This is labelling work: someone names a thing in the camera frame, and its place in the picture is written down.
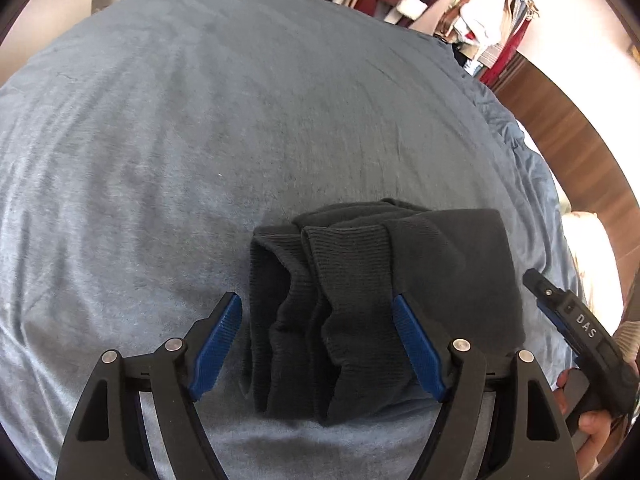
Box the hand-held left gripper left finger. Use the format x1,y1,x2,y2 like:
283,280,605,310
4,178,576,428
55,291,244,480

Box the person's right hand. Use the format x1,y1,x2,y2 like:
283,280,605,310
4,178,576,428
555,369,631,466

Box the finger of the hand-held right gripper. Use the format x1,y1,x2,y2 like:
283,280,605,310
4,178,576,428
522,268,576,333

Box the black socks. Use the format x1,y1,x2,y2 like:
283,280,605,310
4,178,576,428
247,198,526,427

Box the brown wooden headboard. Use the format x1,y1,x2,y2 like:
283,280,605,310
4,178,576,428
492,52,633,241

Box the row of hanging clothes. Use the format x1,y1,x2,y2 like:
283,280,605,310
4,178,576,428
260,0,541,86

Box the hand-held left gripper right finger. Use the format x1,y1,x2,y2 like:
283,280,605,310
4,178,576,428
391,294,581,480

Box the blue bed blanket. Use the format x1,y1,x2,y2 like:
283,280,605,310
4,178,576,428
0,0,583,480

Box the floral cream pillow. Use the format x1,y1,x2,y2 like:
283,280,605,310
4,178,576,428
562,210,626,356

